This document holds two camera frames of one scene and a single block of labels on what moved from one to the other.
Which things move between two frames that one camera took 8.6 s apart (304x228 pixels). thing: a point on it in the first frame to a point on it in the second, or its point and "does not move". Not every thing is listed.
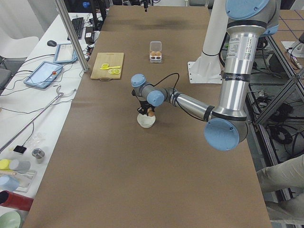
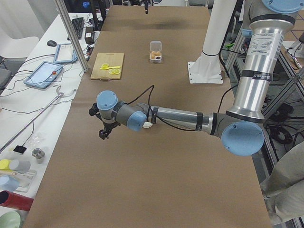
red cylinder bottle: [12, 200] does not move
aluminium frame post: [75, 37] does not move
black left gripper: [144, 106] to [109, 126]
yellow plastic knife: [106, 68] does not move
